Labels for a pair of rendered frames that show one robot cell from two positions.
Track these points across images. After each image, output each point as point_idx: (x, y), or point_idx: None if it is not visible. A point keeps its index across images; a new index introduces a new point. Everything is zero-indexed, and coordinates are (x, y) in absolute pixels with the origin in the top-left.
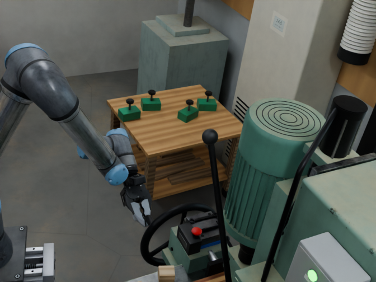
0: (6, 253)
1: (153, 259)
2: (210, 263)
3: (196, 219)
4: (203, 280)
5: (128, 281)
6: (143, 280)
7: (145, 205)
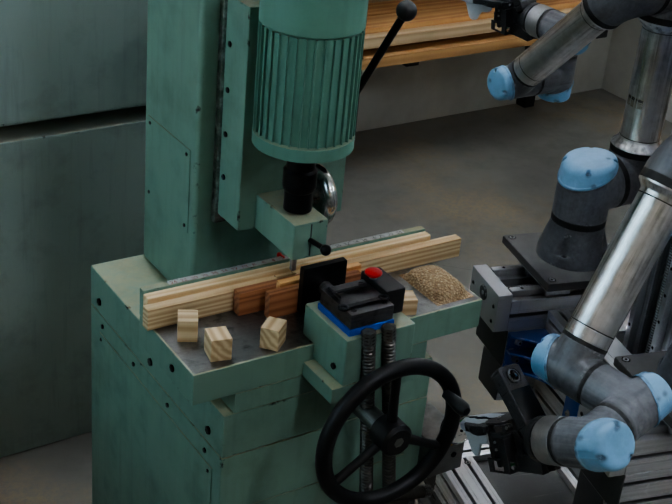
0: (661, 362)
1: (428, 451)
2: (342, 258)
3: (376, 299)
4: (346, 275)
5: (455, 304)
6: (434, 306)
7: (478, 420)
